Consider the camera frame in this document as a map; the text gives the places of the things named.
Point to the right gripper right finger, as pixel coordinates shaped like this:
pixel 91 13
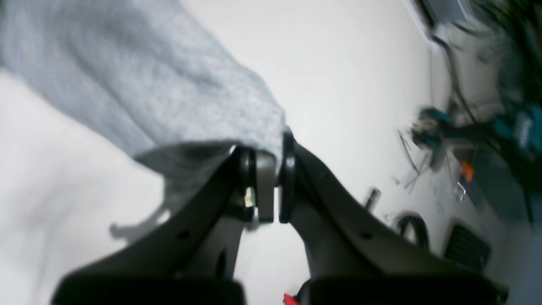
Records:
pixel 354 259

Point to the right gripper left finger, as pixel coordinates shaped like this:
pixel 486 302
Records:
pixel 190 259

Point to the grey t-shirt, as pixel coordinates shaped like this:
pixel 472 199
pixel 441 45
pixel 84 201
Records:
pixel 148 77

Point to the teal cordless drill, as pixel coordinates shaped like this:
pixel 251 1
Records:
pixel 520 127

